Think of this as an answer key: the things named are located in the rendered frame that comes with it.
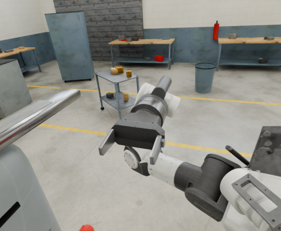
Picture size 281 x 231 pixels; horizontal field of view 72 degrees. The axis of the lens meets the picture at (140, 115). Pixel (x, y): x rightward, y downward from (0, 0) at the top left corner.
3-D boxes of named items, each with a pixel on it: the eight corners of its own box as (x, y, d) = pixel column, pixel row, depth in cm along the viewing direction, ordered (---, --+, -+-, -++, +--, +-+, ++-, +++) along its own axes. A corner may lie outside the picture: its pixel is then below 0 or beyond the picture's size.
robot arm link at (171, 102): (130, 117, 54) (142, 100, 64) (165, 134, 54) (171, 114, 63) (143, 82, 48) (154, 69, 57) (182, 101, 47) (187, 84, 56)
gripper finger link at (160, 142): (149, 154, 35) (157, 134, 40) (149, 167, 36) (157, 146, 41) (158, 155, 34) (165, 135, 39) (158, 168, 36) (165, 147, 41)
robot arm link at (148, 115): (106, 116, 42) (126, 94, 51) (112, 151, 46) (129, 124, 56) (164, 123, 38) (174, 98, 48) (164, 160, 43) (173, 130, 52)
